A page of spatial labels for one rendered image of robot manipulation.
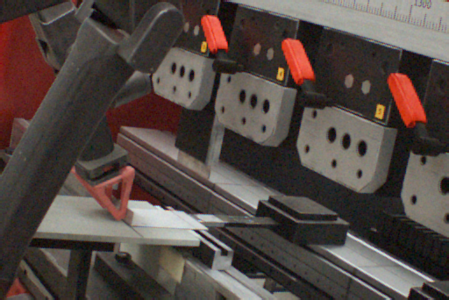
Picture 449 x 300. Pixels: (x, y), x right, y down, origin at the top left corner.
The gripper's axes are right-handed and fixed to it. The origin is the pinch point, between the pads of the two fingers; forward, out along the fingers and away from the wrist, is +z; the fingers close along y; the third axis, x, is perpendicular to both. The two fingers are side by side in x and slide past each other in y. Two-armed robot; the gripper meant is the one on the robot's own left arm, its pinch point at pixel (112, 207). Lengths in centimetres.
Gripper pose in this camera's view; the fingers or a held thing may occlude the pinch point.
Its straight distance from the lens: 136.7
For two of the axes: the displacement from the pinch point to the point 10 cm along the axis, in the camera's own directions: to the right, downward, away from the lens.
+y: -4.9, -2.6, 8.3
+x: -8.5, 3.7, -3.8
